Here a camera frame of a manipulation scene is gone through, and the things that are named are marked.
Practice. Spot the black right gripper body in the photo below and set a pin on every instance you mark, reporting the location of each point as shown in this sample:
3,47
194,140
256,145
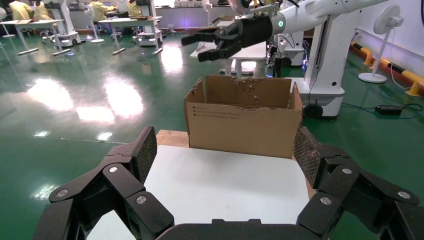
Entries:
256,30

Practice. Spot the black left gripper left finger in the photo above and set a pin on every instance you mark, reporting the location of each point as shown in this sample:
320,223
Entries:
132,165

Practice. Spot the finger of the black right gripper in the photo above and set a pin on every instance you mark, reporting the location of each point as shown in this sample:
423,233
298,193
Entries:
205,36
222,51

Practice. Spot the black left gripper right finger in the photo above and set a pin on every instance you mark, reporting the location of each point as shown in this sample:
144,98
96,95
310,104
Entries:
331,172

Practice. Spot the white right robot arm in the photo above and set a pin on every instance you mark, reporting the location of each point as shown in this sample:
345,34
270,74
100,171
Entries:
298,16

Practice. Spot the big open cardboard box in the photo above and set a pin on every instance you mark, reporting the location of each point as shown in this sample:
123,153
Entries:
242,132

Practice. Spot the white work table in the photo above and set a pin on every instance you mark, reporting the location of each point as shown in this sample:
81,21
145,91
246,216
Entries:
39,23
130,22
222,23

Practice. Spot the white table with centre leg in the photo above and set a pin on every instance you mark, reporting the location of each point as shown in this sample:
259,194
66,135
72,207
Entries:
255,51

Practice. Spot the grey counter cabinet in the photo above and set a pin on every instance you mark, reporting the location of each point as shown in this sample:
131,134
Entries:
185,16

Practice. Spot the black tripod stand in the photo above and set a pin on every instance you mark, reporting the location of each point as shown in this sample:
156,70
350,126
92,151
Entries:
276,63

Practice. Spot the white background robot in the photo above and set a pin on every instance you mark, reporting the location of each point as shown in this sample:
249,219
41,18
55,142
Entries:
66,20
293,49
149,34

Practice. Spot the person in yellow coat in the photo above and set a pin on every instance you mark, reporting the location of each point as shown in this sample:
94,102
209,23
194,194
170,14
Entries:
41,11
134,9
20,10
99,11

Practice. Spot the black power adapter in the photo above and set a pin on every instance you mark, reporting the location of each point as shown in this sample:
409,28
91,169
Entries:
388,110

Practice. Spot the flat cardboard sheet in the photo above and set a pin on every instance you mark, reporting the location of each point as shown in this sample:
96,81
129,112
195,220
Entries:
24,21

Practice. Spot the white pedestal fan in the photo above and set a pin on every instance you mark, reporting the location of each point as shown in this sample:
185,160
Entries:
207,6
389,20
97,40

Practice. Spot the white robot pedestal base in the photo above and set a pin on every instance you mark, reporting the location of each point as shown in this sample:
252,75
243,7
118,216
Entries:
326,66

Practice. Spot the yellow black guard rail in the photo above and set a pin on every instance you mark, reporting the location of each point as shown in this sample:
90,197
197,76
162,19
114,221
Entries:
414,81

